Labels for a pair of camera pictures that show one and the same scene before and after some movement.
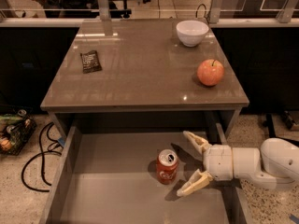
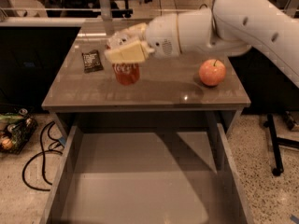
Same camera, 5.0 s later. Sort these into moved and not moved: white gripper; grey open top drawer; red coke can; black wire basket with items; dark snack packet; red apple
Moved: white gripper; red coke can
Not moved: red apple; dark snack packet; black wire basket with items; grey open top drawer
